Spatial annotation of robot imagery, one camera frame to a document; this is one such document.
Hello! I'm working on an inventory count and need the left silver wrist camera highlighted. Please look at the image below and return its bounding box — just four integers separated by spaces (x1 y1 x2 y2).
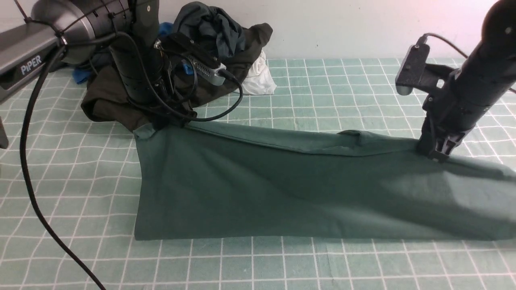
155 32 238 87

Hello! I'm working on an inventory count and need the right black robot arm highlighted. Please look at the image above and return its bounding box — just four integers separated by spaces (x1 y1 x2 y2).
417 0 516 163

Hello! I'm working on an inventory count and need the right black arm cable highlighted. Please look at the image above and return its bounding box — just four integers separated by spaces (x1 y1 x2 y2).
419 33 516 95

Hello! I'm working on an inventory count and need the blue garment with red label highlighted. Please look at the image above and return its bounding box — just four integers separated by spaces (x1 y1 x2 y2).
72 22 194 84

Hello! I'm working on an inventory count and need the green long-sleeved shirt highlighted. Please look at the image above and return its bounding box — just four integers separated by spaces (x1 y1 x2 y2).
134 122 516 240

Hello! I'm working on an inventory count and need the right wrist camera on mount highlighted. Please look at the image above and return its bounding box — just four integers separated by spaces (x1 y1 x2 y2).
395 34 455 97

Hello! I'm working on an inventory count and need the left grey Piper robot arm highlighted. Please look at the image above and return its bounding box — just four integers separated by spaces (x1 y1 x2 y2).
1 0 197 149

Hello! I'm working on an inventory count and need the white crumpled garment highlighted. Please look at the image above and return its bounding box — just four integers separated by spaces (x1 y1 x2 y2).
242 51 277 95

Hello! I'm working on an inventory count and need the green checked table cloth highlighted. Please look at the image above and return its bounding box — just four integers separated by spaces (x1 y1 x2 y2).
0 59 516 290

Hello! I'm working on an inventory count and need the dark grey-blue crumpled garment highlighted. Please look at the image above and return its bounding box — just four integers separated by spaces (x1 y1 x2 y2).
173 1 246 60

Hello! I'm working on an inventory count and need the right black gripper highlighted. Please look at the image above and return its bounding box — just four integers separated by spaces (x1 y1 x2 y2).
416 94 490 163

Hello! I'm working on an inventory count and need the dark olive crumpled garment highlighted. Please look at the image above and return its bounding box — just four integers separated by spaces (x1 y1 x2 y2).
81 23 273 131

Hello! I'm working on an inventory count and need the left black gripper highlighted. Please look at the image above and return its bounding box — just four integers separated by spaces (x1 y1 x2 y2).
133 81 198 130

